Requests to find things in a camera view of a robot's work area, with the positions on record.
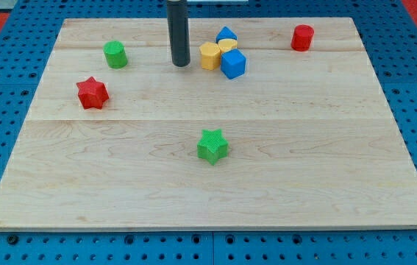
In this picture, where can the green star block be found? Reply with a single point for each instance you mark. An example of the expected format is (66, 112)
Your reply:
(212, 146)

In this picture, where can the wooden board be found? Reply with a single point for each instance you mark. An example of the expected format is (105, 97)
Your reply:
(313, 144)

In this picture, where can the blue cube block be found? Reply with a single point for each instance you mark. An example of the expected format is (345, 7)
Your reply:
(233, 63)

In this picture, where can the yellow hexagon block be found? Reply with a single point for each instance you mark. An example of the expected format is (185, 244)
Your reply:
(210, 56)

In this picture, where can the yellow cylinder block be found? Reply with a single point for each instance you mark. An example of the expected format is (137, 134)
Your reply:
(227, 44)

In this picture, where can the blue triangle block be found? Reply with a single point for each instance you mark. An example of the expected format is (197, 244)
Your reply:
(225, 33)

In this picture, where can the red star block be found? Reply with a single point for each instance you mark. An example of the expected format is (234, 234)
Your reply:
(92, 93)

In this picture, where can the green cylinder block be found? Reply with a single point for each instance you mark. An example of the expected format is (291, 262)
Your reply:
(115, 54)

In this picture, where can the red cylinder block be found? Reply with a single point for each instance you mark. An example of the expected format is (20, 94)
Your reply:
(302, 37)

